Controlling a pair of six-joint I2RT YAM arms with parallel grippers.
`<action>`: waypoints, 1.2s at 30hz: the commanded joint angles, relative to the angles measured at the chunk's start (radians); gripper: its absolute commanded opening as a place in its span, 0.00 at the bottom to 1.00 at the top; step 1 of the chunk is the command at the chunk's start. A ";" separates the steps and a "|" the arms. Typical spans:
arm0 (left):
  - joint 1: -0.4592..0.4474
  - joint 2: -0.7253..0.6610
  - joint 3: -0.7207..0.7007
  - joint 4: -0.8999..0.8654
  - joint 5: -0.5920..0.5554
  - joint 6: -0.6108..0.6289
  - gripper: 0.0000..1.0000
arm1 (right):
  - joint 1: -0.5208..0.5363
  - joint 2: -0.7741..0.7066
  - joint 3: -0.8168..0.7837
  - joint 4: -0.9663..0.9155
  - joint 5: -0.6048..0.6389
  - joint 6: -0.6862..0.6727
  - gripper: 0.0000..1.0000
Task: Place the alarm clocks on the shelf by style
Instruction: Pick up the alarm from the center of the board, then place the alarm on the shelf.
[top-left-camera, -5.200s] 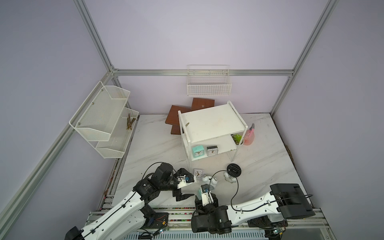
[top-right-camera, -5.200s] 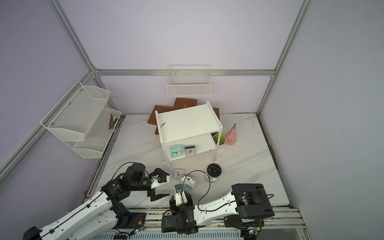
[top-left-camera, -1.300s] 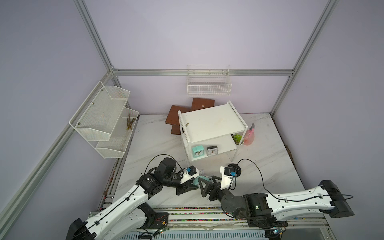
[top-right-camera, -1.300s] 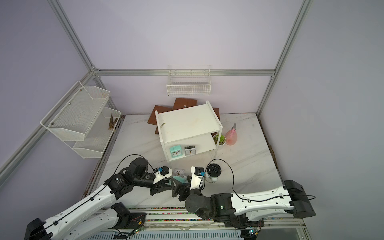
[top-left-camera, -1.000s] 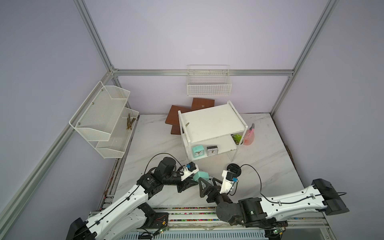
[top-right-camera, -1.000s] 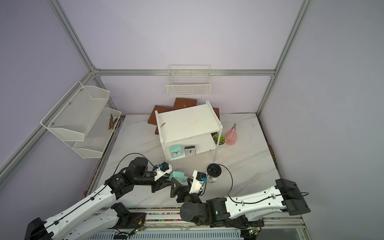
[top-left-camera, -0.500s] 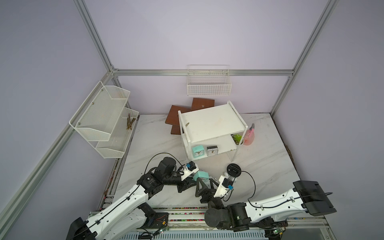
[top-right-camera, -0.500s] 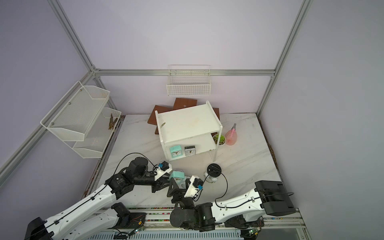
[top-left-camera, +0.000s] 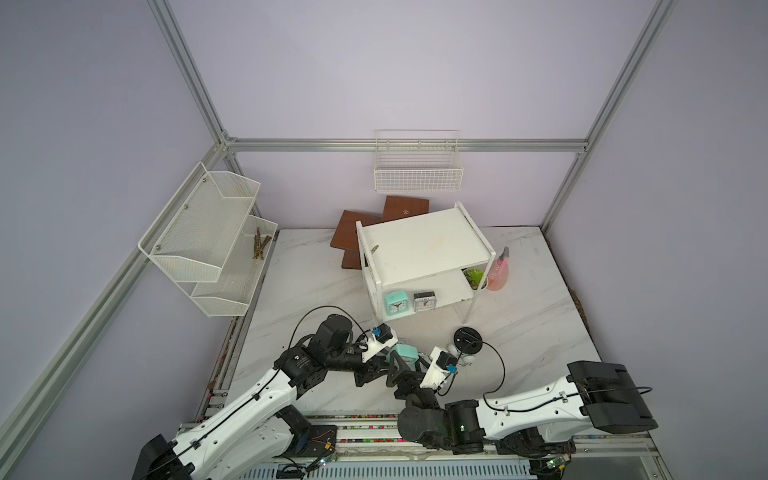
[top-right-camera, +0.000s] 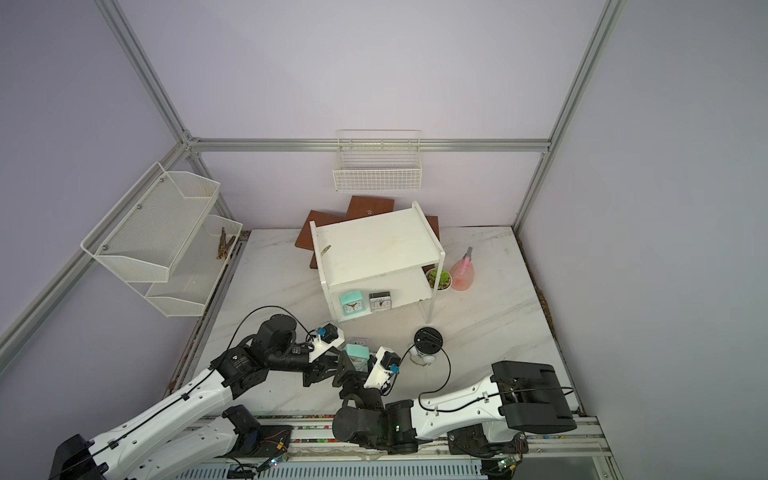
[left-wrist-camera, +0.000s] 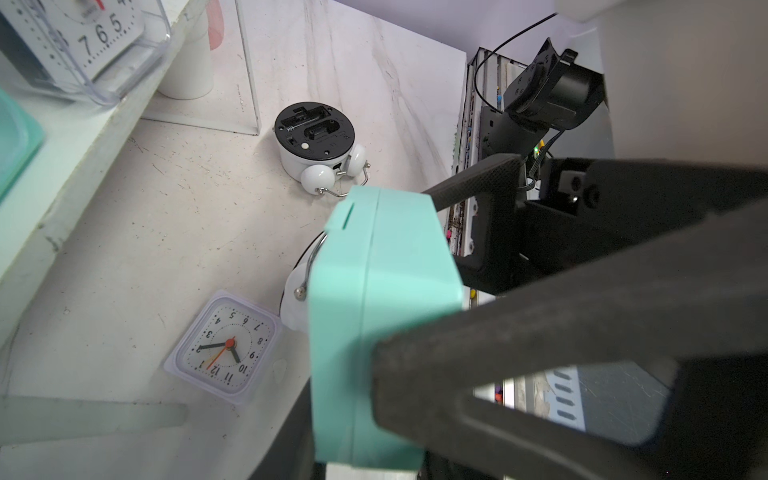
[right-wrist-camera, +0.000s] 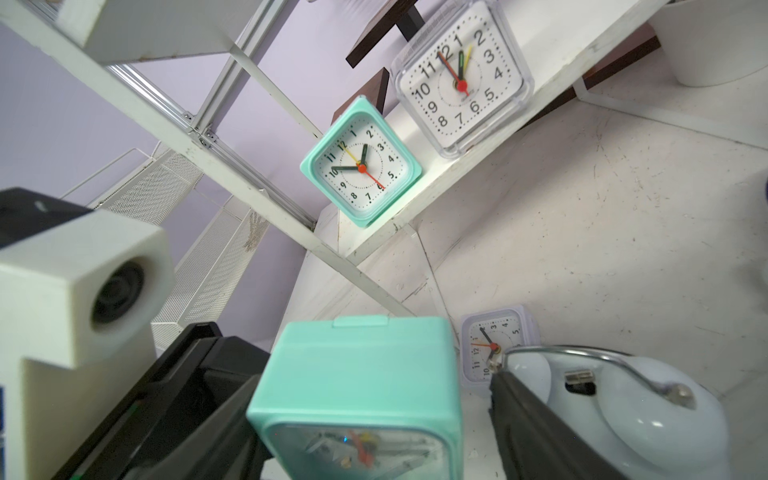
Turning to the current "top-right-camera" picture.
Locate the mint green alarm clock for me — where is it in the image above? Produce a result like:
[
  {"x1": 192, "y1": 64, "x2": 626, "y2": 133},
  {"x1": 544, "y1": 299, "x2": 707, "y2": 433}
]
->
[
  {"x1": 339, "y1": 290, "x2": 365, "y2": 317},
  {"x1": 345, "y1": 344, "x2": 370, "y2": 373}
]

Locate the clear square alarm clock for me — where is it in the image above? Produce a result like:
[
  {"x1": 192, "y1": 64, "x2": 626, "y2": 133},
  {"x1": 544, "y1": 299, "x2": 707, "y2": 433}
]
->
[{"x1": 369, "y1": 291, "x2": 393, "y2": 313}]

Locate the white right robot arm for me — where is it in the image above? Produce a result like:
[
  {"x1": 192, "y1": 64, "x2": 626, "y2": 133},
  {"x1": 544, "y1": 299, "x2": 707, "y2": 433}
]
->
[{"x1": 332, "y1": 353, "x2": 576, "y2": 454}]

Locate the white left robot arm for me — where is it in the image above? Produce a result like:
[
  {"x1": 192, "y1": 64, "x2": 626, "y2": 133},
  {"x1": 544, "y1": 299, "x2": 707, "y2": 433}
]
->
[{"x1": 49, "y1": 314, "x2": 345, "y2": 479}]

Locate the black round alarm clock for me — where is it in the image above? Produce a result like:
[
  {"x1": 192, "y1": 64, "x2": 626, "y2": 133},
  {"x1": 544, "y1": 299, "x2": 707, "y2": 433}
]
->
[{"x1": 413, "y1": 327, "x2": 444, "y2": 355}]

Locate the white two-tier shelf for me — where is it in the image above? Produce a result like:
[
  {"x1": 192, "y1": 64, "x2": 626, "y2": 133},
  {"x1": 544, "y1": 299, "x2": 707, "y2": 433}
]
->
[{"x1": 310, "y1": 202, "x2": 446, "y2": 324}]

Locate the green succulent in white pot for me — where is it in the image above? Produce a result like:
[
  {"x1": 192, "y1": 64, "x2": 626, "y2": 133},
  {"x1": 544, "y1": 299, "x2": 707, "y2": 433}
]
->
[{"x1": 425, "y1": 268, "x2": 453, "y2": 291}]

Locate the pink spray bottle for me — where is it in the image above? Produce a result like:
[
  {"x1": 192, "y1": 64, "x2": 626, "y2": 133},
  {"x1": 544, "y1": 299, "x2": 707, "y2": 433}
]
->
[{"x1": 450, "y1": 247, "x2": 475, "y2": 291}]

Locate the brown wooden step stand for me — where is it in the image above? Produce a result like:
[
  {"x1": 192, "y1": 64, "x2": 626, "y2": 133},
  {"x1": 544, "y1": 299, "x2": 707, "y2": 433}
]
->
[{"x1": 294, "y1": 195, "x2": 440, "y2": 270}]

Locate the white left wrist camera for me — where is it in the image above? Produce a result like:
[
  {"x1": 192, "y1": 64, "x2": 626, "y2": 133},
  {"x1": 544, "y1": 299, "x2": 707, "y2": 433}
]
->
[{"x1": 308, "y1": 323, "x2": 345, "y2": 363}]

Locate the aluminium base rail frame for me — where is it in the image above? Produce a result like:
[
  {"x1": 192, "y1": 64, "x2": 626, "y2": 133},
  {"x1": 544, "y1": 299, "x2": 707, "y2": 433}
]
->
[{"x1": 137, "y1": 411, "x2": 625, "y2": 480}]

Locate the white mesh lower wall bin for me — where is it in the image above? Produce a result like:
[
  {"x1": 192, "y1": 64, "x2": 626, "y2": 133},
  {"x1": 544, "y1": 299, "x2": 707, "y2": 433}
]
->
[{"x1": 131, "y1": 215, "x2": 243, "y2": 317}]

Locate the white mesh wall bin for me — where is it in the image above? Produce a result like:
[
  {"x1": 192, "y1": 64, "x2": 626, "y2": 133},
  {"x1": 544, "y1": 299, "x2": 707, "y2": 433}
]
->
[
  {"x1": 131, "y1": 215, "x2": 243, "y2": 317},
  {"x1": 80, "y1": 163, "x2": 220, "y2": 283}
]

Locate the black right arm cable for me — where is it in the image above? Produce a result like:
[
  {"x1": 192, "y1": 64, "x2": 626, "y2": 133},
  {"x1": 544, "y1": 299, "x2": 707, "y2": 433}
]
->
[{"x1": 383, "y1": 344, "x2": 576, "y2": 415}]

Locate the white wire wall basket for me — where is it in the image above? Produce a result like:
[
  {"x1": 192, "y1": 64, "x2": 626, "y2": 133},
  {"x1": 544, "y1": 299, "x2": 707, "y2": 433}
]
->
[{"x1": 332, "y1": 129, "x2": 423, "y2": 193}]

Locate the white mesh upper wall bin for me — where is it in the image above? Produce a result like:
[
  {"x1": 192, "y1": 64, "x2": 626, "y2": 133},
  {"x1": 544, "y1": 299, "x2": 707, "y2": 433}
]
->
[{"x1": 80, "y1": 163, "x2": 220, "y2": 283}]

